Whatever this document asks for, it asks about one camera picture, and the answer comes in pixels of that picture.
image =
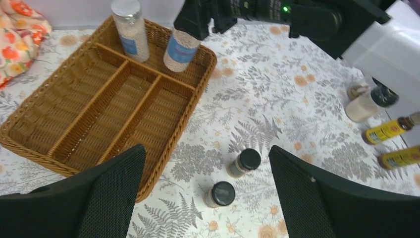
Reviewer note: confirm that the yellow label sauce bottle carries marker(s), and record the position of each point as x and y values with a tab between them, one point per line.
393	128

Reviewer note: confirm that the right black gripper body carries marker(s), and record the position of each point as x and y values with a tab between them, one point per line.
195	16

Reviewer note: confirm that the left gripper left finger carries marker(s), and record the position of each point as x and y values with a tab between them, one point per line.
95	203

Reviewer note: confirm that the blue label pellet jar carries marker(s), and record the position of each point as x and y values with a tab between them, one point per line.
131	28
180	50

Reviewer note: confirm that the dark spice jar right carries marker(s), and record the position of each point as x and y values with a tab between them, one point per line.
248	160

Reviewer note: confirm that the dark spice jar left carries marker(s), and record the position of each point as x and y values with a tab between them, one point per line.
221	194

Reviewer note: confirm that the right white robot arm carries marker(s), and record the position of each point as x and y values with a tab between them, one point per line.
379	37

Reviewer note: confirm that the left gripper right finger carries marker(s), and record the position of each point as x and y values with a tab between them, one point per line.
319	204

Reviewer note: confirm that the dark spice jar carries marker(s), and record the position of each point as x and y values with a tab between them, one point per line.
221	194
248	160

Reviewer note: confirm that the brown wicker divided basket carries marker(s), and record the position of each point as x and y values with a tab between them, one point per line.
100	102

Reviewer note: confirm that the orange floral cloth bag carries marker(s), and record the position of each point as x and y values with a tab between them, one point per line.
22	30

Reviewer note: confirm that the floral patterned table mat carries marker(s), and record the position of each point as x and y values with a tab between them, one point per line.
265	90

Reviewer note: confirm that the black cap grinder bottle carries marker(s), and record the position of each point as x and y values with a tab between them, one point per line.
370	103

